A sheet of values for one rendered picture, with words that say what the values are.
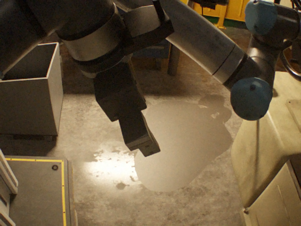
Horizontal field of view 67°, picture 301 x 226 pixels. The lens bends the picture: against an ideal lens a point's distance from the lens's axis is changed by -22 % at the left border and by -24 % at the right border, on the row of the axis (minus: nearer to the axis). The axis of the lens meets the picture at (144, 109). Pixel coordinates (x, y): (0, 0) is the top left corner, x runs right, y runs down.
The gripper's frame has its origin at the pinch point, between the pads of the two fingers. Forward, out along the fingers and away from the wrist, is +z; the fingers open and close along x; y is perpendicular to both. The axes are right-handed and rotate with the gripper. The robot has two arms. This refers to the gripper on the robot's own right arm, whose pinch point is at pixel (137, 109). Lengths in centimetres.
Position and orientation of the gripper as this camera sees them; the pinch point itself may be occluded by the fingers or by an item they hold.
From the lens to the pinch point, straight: 46.2
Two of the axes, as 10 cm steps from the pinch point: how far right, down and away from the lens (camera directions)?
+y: -9.3, 3.7, 0.8
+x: 2.6, 7.7, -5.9
